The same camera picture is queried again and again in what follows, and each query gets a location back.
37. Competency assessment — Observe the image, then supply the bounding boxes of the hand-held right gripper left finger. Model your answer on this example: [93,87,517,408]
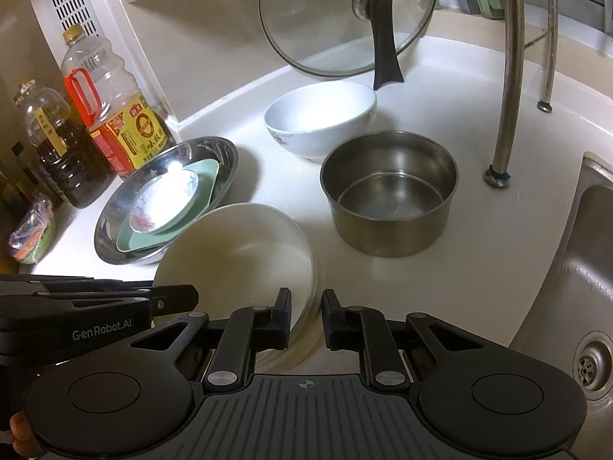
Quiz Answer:
[129,287,293,391]

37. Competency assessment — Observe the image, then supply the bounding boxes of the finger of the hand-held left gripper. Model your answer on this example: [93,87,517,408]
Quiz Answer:
[0,275,154,298]
[72,284,199,319]

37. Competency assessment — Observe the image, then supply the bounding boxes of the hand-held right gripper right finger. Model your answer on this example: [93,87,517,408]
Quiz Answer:
[322,289,484,387]

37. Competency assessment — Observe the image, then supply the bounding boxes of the cream plastic bowl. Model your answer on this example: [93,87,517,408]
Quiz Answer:
[259,230,320,373]
[153,204,314,360]

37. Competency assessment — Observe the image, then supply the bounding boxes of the small white flowered saucer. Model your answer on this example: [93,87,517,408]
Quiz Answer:
[128,171,199,234]

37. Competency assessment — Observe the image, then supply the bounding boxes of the green square plate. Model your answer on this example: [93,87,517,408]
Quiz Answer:
[116,159,220,253]

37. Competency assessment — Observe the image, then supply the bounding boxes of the small steel pot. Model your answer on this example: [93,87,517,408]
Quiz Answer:
[320,130,459,257]

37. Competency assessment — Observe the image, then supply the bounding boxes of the large steel basin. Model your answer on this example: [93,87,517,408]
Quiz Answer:
[94,136,239,265]

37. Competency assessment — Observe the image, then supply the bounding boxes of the bagged stack of colourful plates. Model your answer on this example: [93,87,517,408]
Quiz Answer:
[8,194,57,264]

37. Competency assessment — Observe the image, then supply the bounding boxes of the person's left hand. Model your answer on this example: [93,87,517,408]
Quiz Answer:
[10,412,30,446]

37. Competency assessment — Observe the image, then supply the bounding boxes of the large dark oil bottle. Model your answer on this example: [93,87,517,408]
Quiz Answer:
[13,77,113,209]

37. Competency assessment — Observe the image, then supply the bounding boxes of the black-capped bottle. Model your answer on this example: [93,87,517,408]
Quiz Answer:
[8,141,35,202]

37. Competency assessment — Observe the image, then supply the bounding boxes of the white ceramic flowered bowl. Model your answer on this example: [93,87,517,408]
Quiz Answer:
[264,81,378,164]

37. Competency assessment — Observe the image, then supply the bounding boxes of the steel sink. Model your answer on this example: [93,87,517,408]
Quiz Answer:
[508,152,613,460]

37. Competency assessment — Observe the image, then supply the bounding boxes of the metal rack legs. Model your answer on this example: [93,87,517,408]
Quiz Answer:
[484,0,562,187]

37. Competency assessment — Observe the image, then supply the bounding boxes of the soy sauce bottle red handle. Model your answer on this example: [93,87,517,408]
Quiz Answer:
[61,24,177,178]

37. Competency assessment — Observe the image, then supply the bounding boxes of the white wall vent grille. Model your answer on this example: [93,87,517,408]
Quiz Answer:
[41,0,108,40]

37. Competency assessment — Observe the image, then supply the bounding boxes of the glass lid with black handle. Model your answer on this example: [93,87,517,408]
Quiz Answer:
[259,0,440,92]

